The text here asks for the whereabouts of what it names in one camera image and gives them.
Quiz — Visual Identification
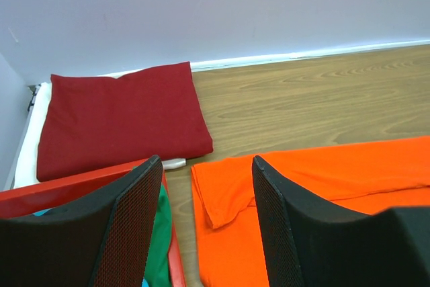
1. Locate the folded dark red t-shirt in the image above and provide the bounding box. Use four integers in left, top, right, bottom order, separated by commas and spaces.
36, 62, 213, 182

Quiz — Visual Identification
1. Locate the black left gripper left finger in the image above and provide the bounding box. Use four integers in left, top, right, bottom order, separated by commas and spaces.
1, 155, 163, 286

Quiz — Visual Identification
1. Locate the orange t-shirt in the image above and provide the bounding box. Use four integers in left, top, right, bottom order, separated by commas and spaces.
191, 136, 429, 286

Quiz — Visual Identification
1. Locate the red plastic crate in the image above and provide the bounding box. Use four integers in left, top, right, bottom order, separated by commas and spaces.
0, 158, 187, 287

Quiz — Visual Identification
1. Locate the green t-shirt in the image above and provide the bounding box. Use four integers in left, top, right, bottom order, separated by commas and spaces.
142, 184, 173, 287

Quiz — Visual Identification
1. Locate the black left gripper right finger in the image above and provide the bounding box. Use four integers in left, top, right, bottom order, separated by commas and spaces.
252, 156, 429, 286

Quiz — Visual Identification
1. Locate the folded white t-shirt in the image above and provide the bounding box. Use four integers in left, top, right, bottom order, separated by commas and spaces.
14, 71, 185, 188

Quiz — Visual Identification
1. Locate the teal blue t-shirt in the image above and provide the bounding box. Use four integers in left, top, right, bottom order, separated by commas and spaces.
34, 208, 149, 287

